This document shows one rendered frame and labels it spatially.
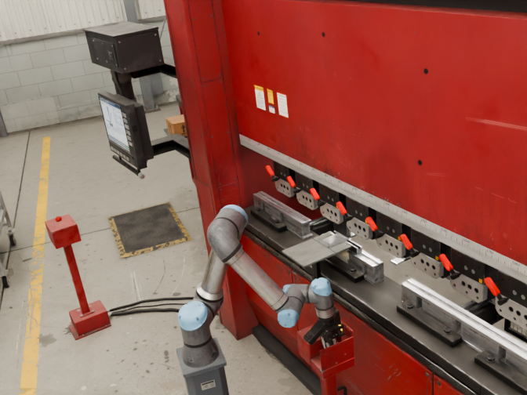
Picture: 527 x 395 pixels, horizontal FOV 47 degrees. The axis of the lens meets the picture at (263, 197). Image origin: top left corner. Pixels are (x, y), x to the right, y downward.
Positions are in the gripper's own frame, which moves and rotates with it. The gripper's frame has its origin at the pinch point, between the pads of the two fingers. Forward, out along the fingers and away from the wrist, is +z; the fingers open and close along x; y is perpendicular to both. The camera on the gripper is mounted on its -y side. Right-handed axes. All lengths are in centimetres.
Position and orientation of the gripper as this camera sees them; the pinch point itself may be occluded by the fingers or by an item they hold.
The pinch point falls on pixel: (328, 353)
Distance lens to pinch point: 258.9
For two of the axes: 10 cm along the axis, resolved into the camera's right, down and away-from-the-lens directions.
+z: 1.9, 8.8, 4.4
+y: 8.8, -3.5, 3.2
